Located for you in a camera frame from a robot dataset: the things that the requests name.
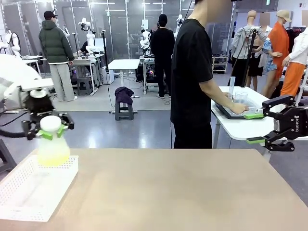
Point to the dark purple cloth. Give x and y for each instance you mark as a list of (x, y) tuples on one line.
[(124, 93)]

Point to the person in green puffer jacket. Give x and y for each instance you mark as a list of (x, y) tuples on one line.
[(55, 41)]

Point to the grey metal workbench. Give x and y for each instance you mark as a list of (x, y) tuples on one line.
[(84, 62), (148, 57)]

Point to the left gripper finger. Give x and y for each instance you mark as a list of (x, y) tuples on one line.
[(32, 127), (67, 122)]

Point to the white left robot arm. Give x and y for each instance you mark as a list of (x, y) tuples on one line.
[(14, 72)]

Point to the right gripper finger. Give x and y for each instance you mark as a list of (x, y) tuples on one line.
[(279, 145), (276, 102)]

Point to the seated person in black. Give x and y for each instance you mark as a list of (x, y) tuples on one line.
[(84, 48)]

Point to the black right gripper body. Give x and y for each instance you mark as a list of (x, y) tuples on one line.
[(293, 122)]

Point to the person's right forearm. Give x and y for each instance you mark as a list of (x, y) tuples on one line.
[(216, 93)]

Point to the clear plastic beaker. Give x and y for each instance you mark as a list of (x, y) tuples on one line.
[(241, 96)]

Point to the black step stool box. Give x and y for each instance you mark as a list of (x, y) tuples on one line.
[(84, 86)]

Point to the clear plastic graduated cylinder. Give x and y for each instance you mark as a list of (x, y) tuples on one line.
[(232, 86)]

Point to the mannequin in blue floral dress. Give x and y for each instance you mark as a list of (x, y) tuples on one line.
[(270, 55)]

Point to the white side table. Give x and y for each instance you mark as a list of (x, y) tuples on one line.
[(240, 127)]

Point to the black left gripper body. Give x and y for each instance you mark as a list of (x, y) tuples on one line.
[(38, 106)]

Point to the thin black light stand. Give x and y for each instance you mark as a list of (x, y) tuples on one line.
[(105, 55)]

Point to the white shoe rack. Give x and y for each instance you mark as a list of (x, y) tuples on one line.
[(220, 63)]

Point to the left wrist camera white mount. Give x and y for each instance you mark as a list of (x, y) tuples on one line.
[(38, 93)]

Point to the black plastic tray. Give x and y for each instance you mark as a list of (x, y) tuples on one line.
[(228, 115)]

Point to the white background desk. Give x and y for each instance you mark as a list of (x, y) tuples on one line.
[(124, 63)]

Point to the white computer tower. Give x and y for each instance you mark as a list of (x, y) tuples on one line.
[(109, 74)]

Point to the translucent plastic conical flask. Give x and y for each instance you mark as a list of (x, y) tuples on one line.
[(54, 149)]

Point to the person's left forearm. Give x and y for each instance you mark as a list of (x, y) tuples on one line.
[(221, 91)]

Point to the mannequin white jacket orange trousers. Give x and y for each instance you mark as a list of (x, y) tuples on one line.
[(294, 74)]

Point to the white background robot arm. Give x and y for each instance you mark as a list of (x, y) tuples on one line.
[(90, 38), (145, 41)]

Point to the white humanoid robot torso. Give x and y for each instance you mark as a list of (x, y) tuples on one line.
[(14, 43)]

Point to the black camera tripod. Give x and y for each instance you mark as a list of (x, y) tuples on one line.
[(250, 48)]

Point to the dark grey step stool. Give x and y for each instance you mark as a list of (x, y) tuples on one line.
[(124, 113)]

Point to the person in black t-shirt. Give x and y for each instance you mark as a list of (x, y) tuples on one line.
[(190, 60)]

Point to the person's right hand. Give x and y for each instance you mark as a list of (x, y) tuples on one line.
[(239, 108)]

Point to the person in black clothes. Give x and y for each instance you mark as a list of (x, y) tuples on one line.
[(163, 48)]

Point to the mannequin in grey shirt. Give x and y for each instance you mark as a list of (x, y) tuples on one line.
[(240, 43)]

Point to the black metal frame leg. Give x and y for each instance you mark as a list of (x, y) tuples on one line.
[(6, 156)]

